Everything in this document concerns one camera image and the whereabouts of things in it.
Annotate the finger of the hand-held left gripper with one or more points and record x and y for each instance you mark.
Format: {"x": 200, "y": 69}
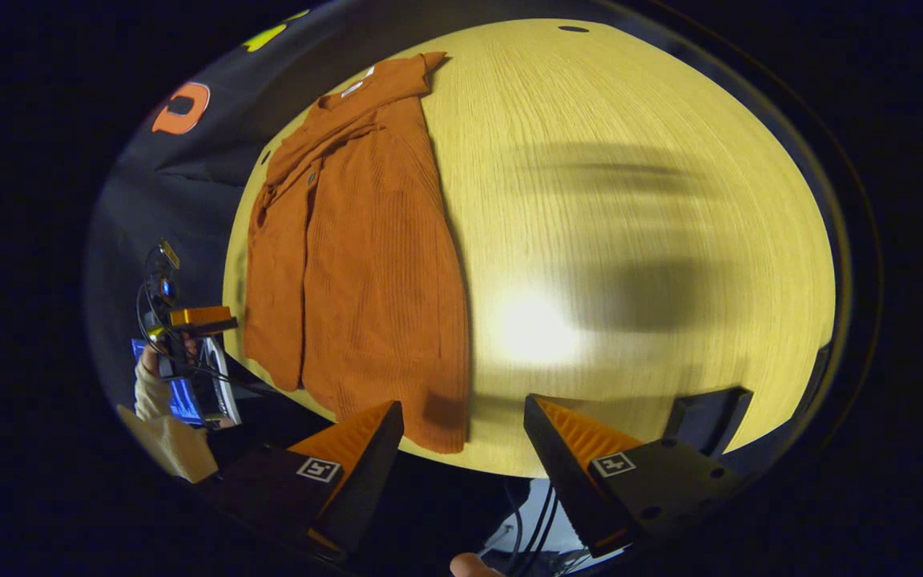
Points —
{"x": 201, "y": 316}

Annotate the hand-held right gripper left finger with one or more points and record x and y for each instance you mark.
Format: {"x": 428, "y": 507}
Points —
{"x": 365, "y": 489}

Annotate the orange ribbed shirt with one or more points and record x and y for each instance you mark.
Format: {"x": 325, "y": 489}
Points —
{"x": 365, "y": 280}

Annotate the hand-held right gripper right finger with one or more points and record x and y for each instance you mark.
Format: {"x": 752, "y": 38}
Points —
{"x": 562, "y": 489}

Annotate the black backdrop cloth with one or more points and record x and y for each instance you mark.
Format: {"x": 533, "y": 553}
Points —
{"x": 181, "y": 184}

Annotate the blue lit screen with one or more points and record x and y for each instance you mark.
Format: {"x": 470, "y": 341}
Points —
{"x": 185, "y": 397}

